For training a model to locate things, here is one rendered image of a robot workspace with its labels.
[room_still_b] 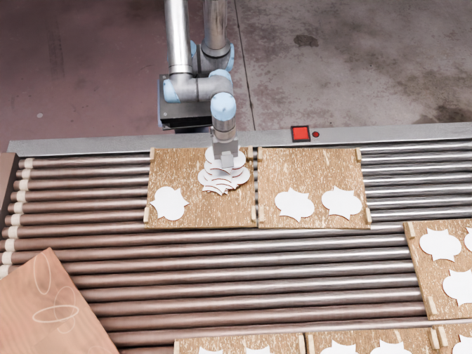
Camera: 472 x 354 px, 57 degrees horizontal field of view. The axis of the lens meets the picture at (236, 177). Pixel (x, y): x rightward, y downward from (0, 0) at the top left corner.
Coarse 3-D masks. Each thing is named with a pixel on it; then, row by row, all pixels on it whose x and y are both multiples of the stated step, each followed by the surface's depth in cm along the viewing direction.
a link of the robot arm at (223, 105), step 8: (216, 96) 130; (224, 96) 130; (216, 104) 129; (224, 104) 129; (232, 104) 129; (216, 112) 130; (224, 112) 129; (232, 112) 131; (216, 120) 133; (224, 120) 131; (232, 120) 134; (216, 128) 136; (224, 128) 135; (232, 128) 137
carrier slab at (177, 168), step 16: (160, 160) 172; (176, 160) 172; (192, 160) 172; (160, 176) 168; (176, 176) 168; (192, 176) 168; (192, 192) 164; (240, 192) 164; (192, 208) 161; (208, 208) 161; (224, 208) 161; (240, 208) 161; (160, 224) 158; (176, 224) 158; (192, 224) 158; (208, 224) 158; (224, 224) 158; (240, 224) 158
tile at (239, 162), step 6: (210, 150) 157; (210, 156) 156; (240, 156) 156; (210, 162) 155; (216, 162) 154; (234, 162) 154; (240, 162) 154; (210, 168) 153; (216, 168) 154; (228, 168) 153; (234, 168) 153; (240, 168) 154
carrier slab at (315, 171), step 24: (264, 168) 170; (288, 168) 170; (312, 168) 170; (336, 168) 170; (360, 168) 170; (264, 192) 164; (312, 192) 164; (360, 192) 164; (264, 216) 159; (312, 216) 159; (336, 216) 159; (360, 216) 159
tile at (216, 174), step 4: (204, 164) 165; (208, 164) 165; (204, 168) 164; (208, 168) 164; (208, 172) 163; (212, 172) 163; (216, 172) 163; (220, 172) 163; (224, 172) 163; (232, 172) 163; (236, 172) 163; (240, 172) 163; (212, 176) 162; (216, 176) 162; (220, 176) 162; (224, 176) 162; (228, 176) 162; (232, 176) 162; (236, 176) 163; (212, 180) 162; (228, 180) 161
